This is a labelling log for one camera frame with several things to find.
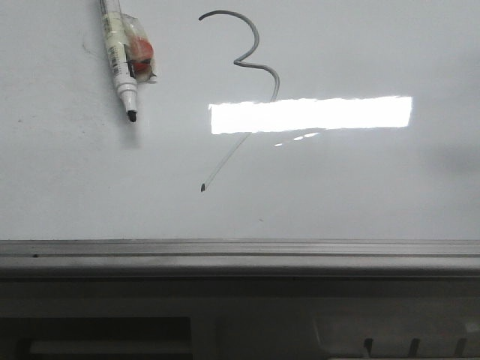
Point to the white marker pen black tip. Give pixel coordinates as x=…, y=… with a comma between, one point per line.
x=129, y=52

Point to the grey base unit with slots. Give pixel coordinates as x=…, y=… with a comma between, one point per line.
x=240, y=319

